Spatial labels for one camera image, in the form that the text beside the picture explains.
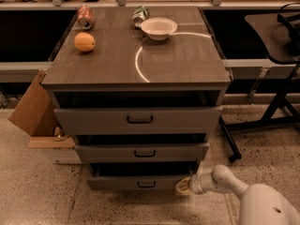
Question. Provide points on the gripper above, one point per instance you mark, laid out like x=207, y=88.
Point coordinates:
x=195, y=185

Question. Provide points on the grey bottom drawer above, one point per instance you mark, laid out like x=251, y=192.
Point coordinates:
x=139, y=176

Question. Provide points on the grey drawer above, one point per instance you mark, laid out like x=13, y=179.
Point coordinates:
x=124, y=153
x=139, y=176
x=117, y=121

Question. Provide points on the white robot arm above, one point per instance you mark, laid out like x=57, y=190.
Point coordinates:
x=259, y=204

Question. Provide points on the grey middle drawer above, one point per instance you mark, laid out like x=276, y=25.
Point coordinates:
x=124, y=153

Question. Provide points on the grey top drawer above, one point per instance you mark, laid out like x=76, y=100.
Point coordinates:
x=117, y=121

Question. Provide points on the grey drawer cabinet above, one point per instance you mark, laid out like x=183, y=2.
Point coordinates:
x=128, y=69

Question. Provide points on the white paper bowl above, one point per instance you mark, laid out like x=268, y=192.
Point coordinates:
x=159, y=28

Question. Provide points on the brown cardboard box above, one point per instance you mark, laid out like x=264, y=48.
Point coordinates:
x=34, y=115

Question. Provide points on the orange fruit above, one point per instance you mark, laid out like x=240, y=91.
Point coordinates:
x=84, y=42

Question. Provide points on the black side table stand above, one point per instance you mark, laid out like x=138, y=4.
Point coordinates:
x=279, y=33

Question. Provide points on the red soda can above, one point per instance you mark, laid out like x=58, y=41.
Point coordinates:
x=85, y=17

